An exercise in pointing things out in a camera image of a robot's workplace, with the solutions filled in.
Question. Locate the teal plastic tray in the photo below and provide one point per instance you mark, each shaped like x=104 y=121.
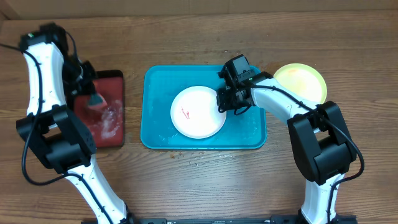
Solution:
x=162 y=83

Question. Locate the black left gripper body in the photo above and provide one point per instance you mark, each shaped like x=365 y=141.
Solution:
x=76 y=78

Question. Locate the white pink plate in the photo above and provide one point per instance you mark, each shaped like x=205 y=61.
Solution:
x=194 y=112

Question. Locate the black and pink sponge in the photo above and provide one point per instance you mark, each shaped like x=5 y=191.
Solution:
x=96 y=102

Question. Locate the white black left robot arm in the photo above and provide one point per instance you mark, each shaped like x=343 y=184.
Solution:
x=58 y=145

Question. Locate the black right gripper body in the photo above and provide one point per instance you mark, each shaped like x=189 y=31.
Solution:
x=231 y=101

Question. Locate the yellow-green plate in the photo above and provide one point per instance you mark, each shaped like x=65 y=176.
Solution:
x=303 y=80

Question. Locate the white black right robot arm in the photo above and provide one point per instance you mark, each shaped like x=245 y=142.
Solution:
x=323 y=149

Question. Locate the dark red-lined small tray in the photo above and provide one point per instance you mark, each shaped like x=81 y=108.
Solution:
x=107 y=124

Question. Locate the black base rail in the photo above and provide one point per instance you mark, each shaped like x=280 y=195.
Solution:
x=217 y=221

